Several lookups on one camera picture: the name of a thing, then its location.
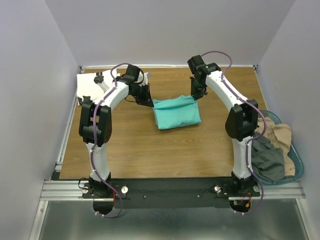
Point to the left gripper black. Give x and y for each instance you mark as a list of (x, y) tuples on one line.
[(146, 100)]

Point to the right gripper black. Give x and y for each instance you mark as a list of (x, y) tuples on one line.
[(196, 94)]

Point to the teal t shirt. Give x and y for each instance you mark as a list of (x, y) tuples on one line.
[(182, 111)]

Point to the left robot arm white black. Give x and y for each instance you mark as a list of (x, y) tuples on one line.
[(95, 126)]

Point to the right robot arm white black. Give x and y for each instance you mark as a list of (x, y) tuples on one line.
[(241, 122)]

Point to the folded white printed t shirt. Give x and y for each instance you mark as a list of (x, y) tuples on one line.
[(86, 87)]

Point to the beige t shirt in basket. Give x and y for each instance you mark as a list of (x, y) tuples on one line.
[(280, 135)]

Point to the grey t shirt in basket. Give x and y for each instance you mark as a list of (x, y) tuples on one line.
[(267, 161)]

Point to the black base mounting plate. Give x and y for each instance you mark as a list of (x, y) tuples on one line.
[(128, 198)]

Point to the teal plastic laundry basket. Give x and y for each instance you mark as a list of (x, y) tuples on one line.
[(292, 154)]

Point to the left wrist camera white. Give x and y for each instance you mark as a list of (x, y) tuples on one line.
[(144, 78)]

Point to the aluminium back rail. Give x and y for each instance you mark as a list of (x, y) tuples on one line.
[(158, 66)]

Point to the aluminium rail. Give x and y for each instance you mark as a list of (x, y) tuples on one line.
[(158, 66), (70, 190), (63, 146)]

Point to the aluminium left side rail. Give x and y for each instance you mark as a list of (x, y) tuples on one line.
[(63, 146)]

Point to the aluminium front rail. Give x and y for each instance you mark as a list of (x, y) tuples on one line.
[(70, 190)]

